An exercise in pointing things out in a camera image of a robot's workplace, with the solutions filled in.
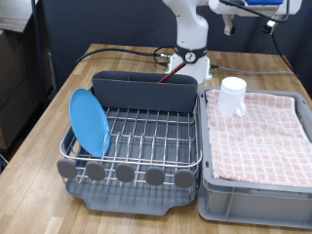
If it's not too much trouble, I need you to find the white plastic mug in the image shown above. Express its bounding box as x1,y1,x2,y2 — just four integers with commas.
216,76,248,117

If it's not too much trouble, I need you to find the grey plastic crate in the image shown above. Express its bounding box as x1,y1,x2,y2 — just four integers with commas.
197,86,312,229

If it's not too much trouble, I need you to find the black metal frame pole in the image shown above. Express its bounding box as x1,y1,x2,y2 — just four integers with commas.
30,0,58,110

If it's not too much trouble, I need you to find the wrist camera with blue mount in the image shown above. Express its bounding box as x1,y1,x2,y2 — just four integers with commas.
244,0,285,6

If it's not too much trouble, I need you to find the grey cable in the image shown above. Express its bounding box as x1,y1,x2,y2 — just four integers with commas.
211,63,295,76

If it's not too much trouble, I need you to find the steel wire dish rack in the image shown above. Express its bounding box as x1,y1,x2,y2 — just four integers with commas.
56,87,203,189

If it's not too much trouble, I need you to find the grey drain tray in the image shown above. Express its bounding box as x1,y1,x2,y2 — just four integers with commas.
59,91,201,216

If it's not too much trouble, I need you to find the grey shelf board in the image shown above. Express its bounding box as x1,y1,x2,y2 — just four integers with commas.
0,0,39,33

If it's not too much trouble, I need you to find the black camera cable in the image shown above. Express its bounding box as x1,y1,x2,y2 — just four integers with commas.
218,0,291,23

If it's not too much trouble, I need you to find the thin black hanging cable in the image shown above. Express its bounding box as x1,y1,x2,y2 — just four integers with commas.
271,32,301,81

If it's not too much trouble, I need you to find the dark grey cutlery holder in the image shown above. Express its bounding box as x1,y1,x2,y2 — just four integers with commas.
91,70,199,113

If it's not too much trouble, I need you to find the pink checkered towel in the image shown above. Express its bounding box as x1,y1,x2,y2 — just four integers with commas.
205,89,312,188

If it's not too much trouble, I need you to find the brown cardboard box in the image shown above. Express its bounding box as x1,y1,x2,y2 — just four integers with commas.
0,28,45,150

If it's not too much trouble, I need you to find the blue plastic plate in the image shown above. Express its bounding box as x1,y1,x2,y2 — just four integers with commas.
68,87,111,158

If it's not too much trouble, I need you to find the black power cable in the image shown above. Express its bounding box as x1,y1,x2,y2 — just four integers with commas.
73,45,176,67

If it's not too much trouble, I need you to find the dark blue backdrop curtain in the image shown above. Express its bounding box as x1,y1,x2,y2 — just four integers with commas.
40,0,312,96

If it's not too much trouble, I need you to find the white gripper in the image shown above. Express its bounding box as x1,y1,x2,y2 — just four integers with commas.
208,0,303,37

